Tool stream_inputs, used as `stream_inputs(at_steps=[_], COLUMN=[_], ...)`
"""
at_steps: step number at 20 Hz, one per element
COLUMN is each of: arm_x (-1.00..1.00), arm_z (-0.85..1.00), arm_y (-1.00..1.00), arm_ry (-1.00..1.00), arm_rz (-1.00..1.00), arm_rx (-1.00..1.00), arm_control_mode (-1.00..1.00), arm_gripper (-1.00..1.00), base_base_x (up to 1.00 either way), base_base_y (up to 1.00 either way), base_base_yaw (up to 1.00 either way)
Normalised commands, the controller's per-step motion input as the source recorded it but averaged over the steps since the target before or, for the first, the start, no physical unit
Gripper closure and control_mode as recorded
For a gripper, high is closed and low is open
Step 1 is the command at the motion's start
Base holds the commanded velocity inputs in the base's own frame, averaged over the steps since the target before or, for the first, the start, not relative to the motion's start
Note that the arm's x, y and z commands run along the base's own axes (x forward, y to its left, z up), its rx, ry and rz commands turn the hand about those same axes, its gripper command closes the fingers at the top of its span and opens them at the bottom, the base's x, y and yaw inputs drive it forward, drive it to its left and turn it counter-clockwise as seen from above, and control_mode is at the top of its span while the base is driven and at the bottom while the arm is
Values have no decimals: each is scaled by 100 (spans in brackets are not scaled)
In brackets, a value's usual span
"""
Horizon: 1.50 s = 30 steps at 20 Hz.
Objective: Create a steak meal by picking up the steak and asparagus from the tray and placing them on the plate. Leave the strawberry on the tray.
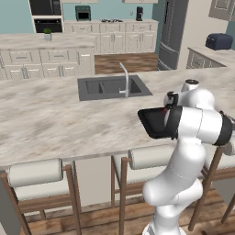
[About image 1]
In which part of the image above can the green toaster oven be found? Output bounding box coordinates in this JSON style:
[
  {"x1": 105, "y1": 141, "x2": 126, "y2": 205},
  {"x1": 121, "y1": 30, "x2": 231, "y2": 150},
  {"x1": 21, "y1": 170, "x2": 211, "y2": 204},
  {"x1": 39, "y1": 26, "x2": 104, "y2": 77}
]
[{"x1": 74, "y1": 5, "x2": 92, "y2": 22}]

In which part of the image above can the black microwave oven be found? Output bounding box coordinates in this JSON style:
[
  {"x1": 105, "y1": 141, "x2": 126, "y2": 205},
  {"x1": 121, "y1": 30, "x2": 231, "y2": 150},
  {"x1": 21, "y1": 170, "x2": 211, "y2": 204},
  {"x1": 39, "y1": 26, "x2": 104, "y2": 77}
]
[{"x1": 28, "y1": 0, "x2": 63, "y2": 17}]

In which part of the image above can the white wall cupboard run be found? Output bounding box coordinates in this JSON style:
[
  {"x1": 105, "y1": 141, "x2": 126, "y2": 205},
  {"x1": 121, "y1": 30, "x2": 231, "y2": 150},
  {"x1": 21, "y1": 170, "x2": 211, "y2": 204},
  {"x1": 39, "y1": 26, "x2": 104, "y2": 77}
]
[{"x1": 62, "y1": 19, "x2": 160, "y2": 56}]

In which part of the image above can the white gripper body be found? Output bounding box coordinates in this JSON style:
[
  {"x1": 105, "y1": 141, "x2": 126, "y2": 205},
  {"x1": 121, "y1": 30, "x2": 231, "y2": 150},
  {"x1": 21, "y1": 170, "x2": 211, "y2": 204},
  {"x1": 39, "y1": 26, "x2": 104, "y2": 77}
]
[{"x1": 164, "y1": 91, "x2": 180, "y2": 110}]

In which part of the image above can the grey steel fridge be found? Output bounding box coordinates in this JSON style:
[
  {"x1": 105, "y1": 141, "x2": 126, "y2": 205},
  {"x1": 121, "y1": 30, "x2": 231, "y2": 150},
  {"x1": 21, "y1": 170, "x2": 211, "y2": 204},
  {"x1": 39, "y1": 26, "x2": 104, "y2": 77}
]
[{"x1": 157, "y1": 0, "x2": 190, "y2": 72}]

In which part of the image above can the white island cupboard run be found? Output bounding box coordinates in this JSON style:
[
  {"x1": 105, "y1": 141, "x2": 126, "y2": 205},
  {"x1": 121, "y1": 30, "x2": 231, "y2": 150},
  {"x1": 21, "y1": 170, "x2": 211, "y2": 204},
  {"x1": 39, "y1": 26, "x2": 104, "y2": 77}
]
[{"x1": 0, "y1": 47, "x2": 96, "y2": 82}]

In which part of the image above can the grey side cupboard run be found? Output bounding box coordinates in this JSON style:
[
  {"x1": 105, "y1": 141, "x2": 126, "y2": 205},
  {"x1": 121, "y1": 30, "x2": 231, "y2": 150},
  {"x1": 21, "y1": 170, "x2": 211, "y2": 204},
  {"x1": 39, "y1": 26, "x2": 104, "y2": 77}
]
[{"x1": 185, "y1": 47, "x2": 228, "y2": 70}]

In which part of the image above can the grey upper cupboard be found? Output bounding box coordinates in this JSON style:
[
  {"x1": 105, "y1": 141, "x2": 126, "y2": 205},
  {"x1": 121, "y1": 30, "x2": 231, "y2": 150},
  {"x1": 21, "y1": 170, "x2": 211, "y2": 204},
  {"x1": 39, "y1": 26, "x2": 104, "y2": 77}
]
[{"x1": 208, "y1": 0, "x2": 235, "y2": 22}]

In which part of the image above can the black built-in oven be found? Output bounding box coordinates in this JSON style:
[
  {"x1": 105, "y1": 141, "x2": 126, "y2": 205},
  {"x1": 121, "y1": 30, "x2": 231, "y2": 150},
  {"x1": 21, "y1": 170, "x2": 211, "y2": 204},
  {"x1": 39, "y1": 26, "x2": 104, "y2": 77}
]
[{"x1": 32, "y1": 17, "x2": 64, "y2": 34}]

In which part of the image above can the dark blue toaster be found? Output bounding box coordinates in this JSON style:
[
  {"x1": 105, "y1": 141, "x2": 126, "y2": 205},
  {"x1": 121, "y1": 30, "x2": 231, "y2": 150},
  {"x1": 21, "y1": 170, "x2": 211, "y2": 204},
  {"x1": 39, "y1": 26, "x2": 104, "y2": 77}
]
[{"x1": 205, "y1": 32, "x2": 234, "y2": 51}]

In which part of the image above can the small potted green plant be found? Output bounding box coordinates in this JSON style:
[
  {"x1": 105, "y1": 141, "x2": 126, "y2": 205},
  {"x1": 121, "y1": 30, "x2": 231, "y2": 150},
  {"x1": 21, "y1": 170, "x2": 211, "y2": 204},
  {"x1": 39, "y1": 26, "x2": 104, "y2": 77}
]
[{"x1": 43, "y1": 28, "x2": 53, "y2": 42}]

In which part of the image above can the black hob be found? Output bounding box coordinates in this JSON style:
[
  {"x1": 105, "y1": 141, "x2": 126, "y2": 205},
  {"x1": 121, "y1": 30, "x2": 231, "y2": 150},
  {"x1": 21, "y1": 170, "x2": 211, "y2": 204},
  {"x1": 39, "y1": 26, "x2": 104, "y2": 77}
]
[{"x1": 100, "y1": 18, "x2": 125, "y2": 24}]

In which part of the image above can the silver tap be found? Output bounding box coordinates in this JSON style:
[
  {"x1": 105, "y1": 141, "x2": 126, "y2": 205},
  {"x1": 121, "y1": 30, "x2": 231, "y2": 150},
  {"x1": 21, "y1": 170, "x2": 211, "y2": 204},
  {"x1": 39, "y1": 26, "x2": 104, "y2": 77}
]
[{"x1": 118, "y1": 62, "x2": 130, "y2": 98}]

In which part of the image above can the black coffee machine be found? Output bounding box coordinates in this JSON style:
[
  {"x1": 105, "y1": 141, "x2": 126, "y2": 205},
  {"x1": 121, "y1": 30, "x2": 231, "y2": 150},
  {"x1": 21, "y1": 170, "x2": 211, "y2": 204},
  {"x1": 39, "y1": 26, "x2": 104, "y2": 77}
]
[{"x1": 135, "y1": 6, "x2": 144, "y2": 22}]

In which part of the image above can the dark grey double sink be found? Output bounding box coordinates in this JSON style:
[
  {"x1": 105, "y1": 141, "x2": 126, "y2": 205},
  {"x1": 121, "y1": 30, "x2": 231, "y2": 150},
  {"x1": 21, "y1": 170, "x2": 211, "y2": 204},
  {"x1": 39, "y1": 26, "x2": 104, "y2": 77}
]
[{"x1": 77, "y1": 74, "x2": 153, "y2": 102}]

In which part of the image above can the wooden stool with white cushion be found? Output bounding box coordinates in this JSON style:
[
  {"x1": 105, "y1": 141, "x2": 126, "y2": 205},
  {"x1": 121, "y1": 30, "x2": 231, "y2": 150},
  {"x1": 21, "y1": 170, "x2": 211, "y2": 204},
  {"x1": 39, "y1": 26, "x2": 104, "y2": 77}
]
[
  {"x1": 187, "y1": 142, "x2": 235, "y2": 232},
  {"x1": 0, "y1": 157, "x2": 83, "y2": 235},
  {"x1": 110, "y1": 144, "x2": 179, "y2": 235}
]

